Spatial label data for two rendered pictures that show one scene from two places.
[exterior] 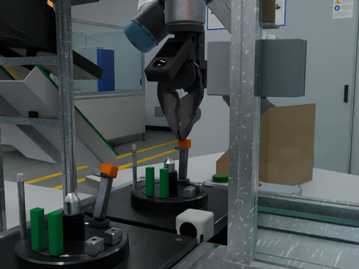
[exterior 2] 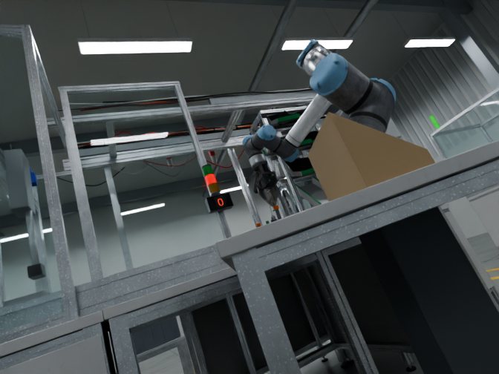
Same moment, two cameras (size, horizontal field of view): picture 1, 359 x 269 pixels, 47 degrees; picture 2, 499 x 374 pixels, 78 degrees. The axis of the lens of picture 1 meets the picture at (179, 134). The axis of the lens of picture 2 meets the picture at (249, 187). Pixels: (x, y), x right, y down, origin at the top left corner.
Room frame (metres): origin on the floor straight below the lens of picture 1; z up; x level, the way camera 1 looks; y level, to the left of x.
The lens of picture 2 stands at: (1.53, -1.17, 0.76)
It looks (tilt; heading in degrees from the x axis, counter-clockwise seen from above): 18 degrees up; 126
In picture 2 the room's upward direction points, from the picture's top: 21 degrees counter-clockwise
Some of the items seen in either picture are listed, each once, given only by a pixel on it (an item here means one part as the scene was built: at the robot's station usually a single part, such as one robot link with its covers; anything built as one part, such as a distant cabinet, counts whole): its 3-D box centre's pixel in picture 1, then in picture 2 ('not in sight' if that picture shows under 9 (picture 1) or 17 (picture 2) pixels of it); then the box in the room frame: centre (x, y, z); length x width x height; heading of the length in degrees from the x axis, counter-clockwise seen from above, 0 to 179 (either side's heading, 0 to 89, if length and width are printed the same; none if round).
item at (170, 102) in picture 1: (178, 115); (275, 196); (0.80, 0.00, 1.12); 0.06 x 0.03 x 0.09; 152
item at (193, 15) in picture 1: (183, 15); (258, 162); (0.79, -0.01, 1.31); 0.08 x 0.08 x 0.05
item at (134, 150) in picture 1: (134, 167); not in sight; (0.73, 0.08, 1.03); 0.01 x 0.01 x 0.08
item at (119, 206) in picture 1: (169, 205); not in sight; (0.73, 0.02, 0.96); 0.24 x 0.24 x 0.02; 63
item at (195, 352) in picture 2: not in sight; (314, 310); (-0.08, 1.30, 0.43); 2.20 x 0.38 x 0.86; 63
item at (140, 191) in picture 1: (169, 195); not in sight; (0.73, 0.02, 0.98); 0.14 x 0.14 x 0.02
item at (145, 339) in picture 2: not in sight; (142, 337); (-1.37, 0.41, 0.73); 0.62 x 0.42 x 0.23; 63
